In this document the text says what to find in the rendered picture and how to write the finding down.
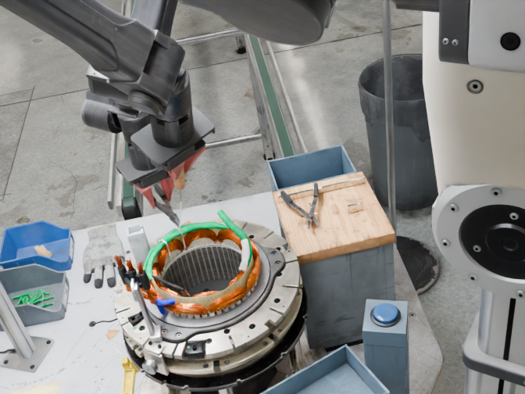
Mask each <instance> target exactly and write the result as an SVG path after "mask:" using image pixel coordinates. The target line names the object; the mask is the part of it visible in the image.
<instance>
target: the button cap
mask: <svg viewBox="0 0 525 394"><path fill-rule="evenodd" d="M373 317H374V319H375V320H376V321H377V322H379V323H382V324H390V323H392V322H394V321H396V320H397V318H398V310H397V308H396V307H395V306H394V305H392V304H390V303H381V304H379V305H377V306H375V308H374V309H373Z"/></svg>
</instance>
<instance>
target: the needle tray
mask: <svg viewBox="0 0 525 394"><path fill-rule="evenodd" d="M260 394H390V392H389V391H388V390H387V388H386V387H385V386H384V385H383V384H382V383H381V382H380V381H379V379H378V378H377V377H376V376H375V375H374V374H373V373H372V372H371V370H370V369H369V368H368V367H367V366H366V365H365V364H364V363H363V362H362V361H361V360H360V359H359V358H358V357H357V356H356V355H355V353H354V352H353V351H352V350H351V349H350V348H349V347H348V346H347V344H345V345H344V346H342V347H340V348H338V349H336V350H335V351H333V352H332V353H329V354H327V355H326V356H324V357H322V358H321V359H319V360H317V361H316V362H314V363H312V364H310V365H309V366H307V367H305V368H303V369H301V370H300V371H298V372H297V373H295V374H293V375H292V376H290V377H288V378H286V379H284V380H283V381H281V382H279V383H277V384H276V385H274V386H272V387H271V388H269V389H267V390H266V391H264V392H262V393H260Z"/></svg>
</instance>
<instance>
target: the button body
mask: <svg viewBox="0 0 525 394"><path fill-rule="evenodd" d="M381 303H390V304H392V305H395V306H396V307H398V308H399V310H400V312H401V319H400V321H399V322H398V323H397V324H396V325H395V326H392V327H389V328H382V327H380V326H377V325H375V324H374V323H373V322H372V321H371V318H370V312H371V310H372V309H373V308H374V307H375V306H376V305H378V304H381ZM408 319H409V306H408V302H405V301H391V300H378V299H367V300H366V308H365V314H364V321H363V327H362V337H363V348H364V357H365V365H366V366H367V367H368V368H369V369H370V370H371V372H372V373H373V374H374V375H375V376H376V377H377V378H378V379H379V381H380V382H381V383H382V384H383V385H384V386H385V387H386V388H387V390H388V391H389V392H390V394H409V328H408ZM407 333H408V341H407Z"/></svg>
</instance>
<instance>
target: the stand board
mask: <svg viewBox="0 0 525 394"><path fill-rule="evenodd" d="M359 177H365V176H364V174H363V172H358V173H354V174H348V175H345V176H341V177H335V178H331V179H328V180H324V181H318V182H314V183H318V187H322V186H325V185H329V184H335V183H338V182H342V181H348V180H351V179H356V178H359ZM314 183H311V184H304V185H301V186H298V187H294V188H288V189H284V191H285V192H286V193H287V194H291V193H296V192H301V191H305V190H309V189H312V188H314ZM281 191H283V190H280V191H277V192H272V194H273V202H274V205H275V207H276V209H277V213H278V216H279V218H280V222H281V225H282V228H283V230H284V234H285V237H286V239H287V242H288V246H289V249H291V248H293V250H294V252H295V255H296V256H297V259H298V264H299V265H302V264H306V263H311V262H315V261H318V260H325V259H328V258H331V257H335V256H340V255H344V254H348V253H353V252H357V251H360V250H364V249H370V248H373V247H377V246H380V245H386V244H390V243H393V242H395V231H394V229H393V227H392V226H391V224H390V222H389V220H388V218H387V216H386V214H385V213H384V211H383V209H382V207H381V205H380V203H379V202H378V200H377V197H376V196H375V195H374V193H373V190H372V188H371V187H370V185H369V183H368V181H367V179H366V183H365V184H358V185H355V186H351V187H348V188H342V189H338V190H334V191H331V192H325V193H321V194H319V201H318V202H317V205H316V210H315V213H317V220H318V222H319V224H320V227H319V226H318V225H317V224H316V223H315V222H313V223H310V229H308V224H303V225H302V218H301V216H302V215H301V214H300V213H299V212H298V211H296V210H294V209H293V208H292V207H291V208H290V207H289V206H288V204H287V203H286V202H282V203H278V199H277V197H278V196H281V195H280V192H281ZM313 198H314V197H313V195H312V196H308V197H305V198H301V199H295V200H293V202H294V203H295V204H297V205H298V206H300V207H301V208H302V209H304V210H305V211H306V212H307V213H309V211H310V209H311V208H310V205H309V203H311V205H312V203H313ZM357 202H363V211H359V212H356V213H350V214H348V205H350V204H353V203H357Z"/></svg>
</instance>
